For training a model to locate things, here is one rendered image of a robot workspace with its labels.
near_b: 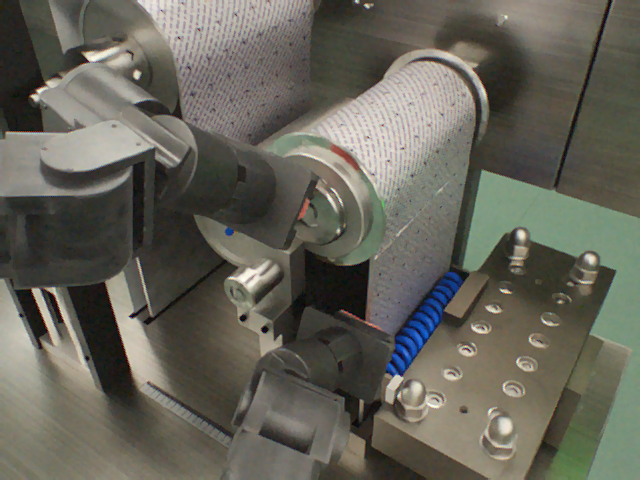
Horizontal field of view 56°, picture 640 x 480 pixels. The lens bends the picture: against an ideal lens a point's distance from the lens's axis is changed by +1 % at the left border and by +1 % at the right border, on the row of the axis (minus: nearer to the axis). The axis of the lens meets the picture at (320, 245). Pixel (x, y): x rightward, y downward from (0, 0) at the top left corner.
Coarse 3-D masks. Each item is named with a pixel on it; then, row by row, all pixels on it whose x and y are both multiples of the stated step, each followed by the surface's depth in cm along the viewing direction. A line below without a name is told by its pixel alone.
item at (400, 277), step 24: (456, 192) 75; (432, 216) 71; (456, 216) 79; (408, 240) 66; (432, 240) 74; (384, 264) 63; (408, 264) 69; (432, 264) 78; (384, 288) 65; (408, 288) 73; (432, 288) 82; (384, 312) 68; (408, 312) 77
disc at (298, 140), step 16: (272, 144) 59; (288, 144) 57; (304, 144) 56; (320, 144) 55; (336, 144) 54; (336, 160) 55; (352, 160) 54; (352, 176) 55; (368, 176) 54; (368, 192) 55; (368, 208) 56; (384, 208) 55; (368, 224) 57; (384, 224) 56; (368, 240) 58; (320, 256) 63; (352, 256) 60; (368, 256) 59
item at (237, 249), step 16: (336, 96) 83; (320, 112) 78; (288, 128) 75; (304, 128) 75; (256, 144) 74; (208, 224) 72; (208, 240) 73; (224, 240) 72; (240, 240) 69; (224, 256) 73; (240, 256) 72
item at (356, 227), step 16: (304, 160) 56; (320, 160) 55; (320, 176) 56; (336, 176) 55; (352, 192) 54; (352, 208) 56; (352, 224) 57; (304, 240) 62; (336, 240) 59; (352, 240) 58; (336, 256) 60
